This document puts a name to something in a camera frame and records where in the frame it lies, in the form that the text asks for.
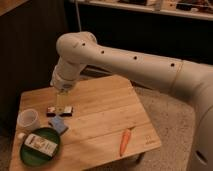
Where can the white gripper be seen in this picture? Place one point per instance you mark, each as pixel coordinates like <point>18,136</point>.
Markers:
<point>64,78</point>

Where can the orange pepper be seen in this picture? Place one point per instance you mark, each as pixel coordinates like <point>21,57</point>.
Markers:
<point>126,136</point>

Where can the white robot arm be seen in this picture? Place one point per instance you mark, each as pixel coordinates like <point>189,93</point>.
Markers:
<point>188,81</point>

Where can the translucent ceramic cup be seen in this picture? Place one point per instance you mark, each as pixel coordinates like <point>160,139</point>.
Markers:
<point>28,119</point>

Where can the dark snack bar packet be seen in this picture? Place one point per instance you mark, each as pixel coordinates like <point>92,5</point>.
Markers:
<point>61,111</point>

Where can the blue sponge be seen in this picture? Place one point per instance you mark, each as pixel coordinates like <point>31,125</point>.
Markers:
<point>58,124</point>

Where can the wooden table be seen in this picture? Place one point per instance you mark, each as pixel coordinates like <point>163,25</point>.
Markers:
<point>103,109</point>

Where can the white carton box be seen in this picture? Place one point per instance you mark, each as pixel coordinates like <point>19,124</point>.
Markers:
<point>41,144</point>

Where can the small white egg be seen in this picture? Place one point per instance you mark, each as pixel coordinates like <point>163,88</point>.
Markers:
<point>21,136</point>

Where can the green plate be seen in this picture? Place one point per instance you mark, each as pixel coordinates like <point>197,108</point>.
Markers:
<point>34,158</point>

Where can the vertical metal pole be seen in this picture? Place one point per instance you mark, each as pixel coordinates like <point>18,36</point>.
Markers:
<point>78,16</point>

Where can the background shelf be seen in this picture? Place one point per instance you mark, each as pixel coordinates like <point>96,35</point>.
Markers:
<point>156,7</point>

